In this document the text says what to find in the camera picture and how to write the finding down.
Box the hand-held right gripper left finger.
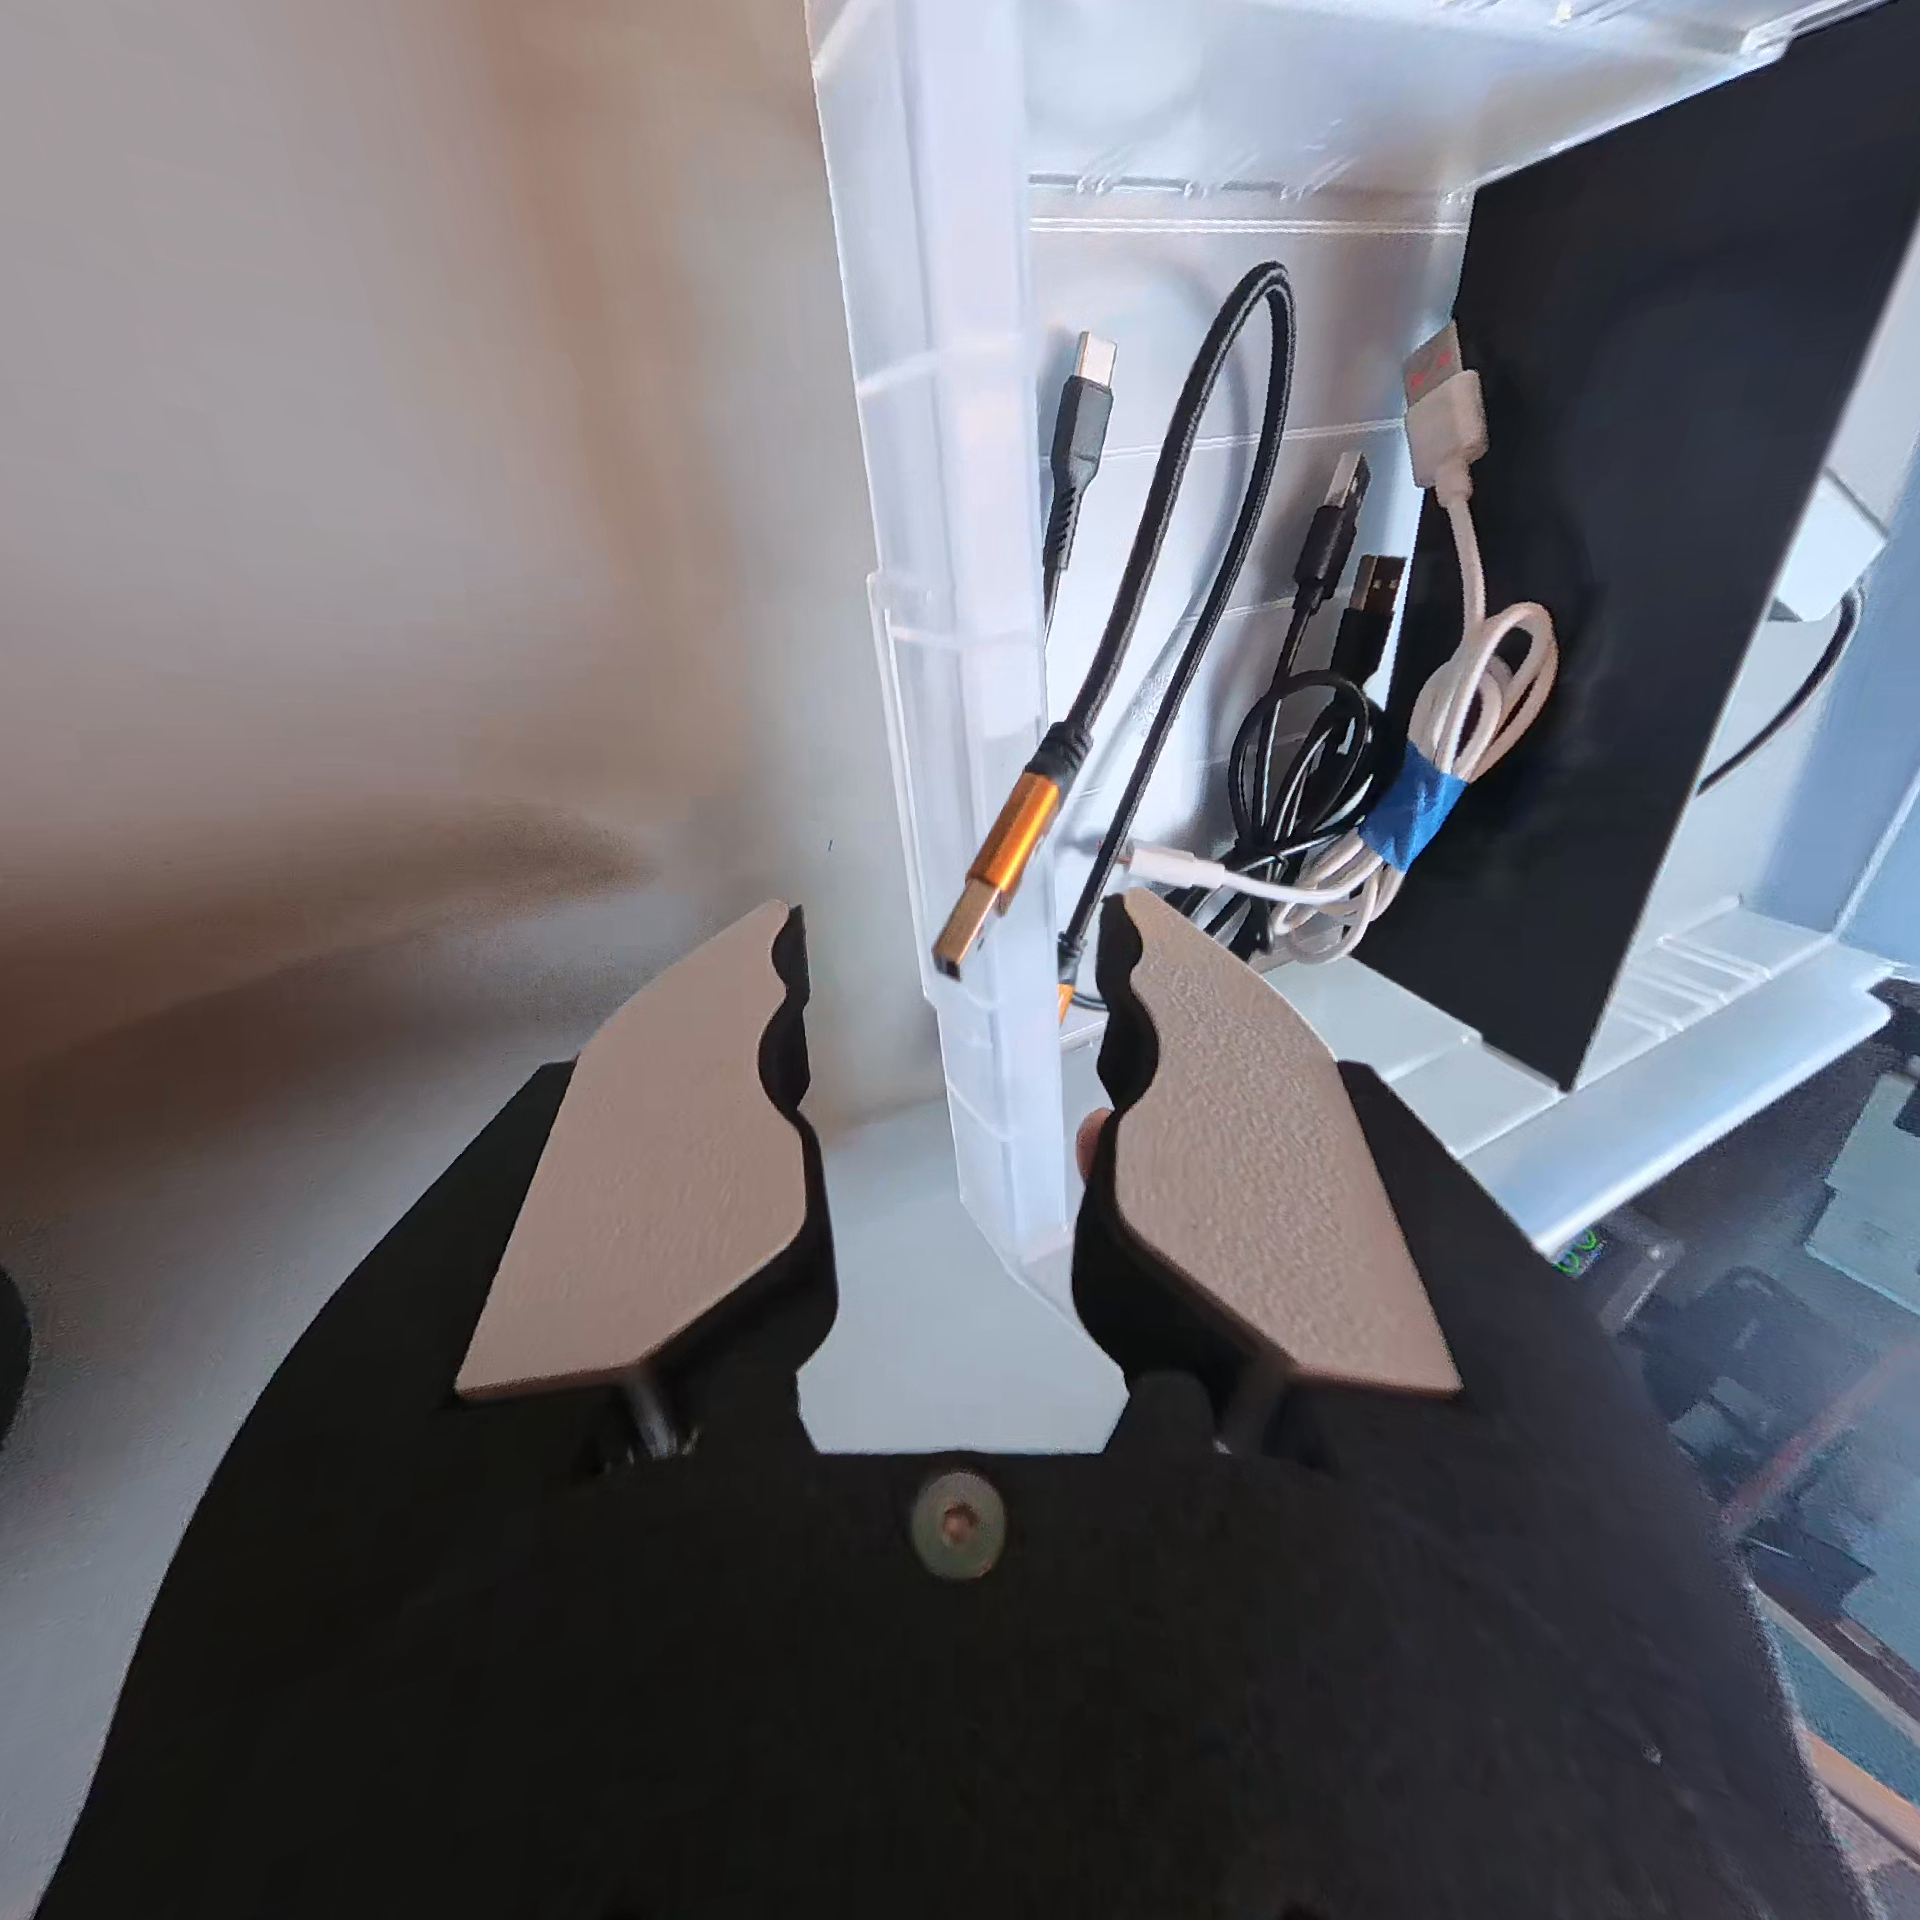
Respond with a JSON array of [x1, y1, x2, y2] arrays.
[[454, 899, 834, 1460]]

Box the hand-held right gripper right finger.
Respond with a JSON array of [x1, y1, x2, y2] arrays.
[[1066, 886, 1465, 1456]]

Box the black usb cable orange plugs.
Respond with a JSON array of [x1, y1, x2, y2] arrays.
[[932, 256, 1298, 1037]]

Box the black bin divider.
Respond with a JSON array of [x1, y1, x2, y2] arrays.
[[1359, 14, 1920, 1093]]

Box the black usb-c cable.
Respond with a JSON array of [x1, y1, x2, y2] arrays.
[[1038, 332, 1121, 639]]

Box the white usb cable blue tape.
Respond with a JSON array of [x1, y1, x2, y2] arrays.
[[1121, 319, 1561, 967]]

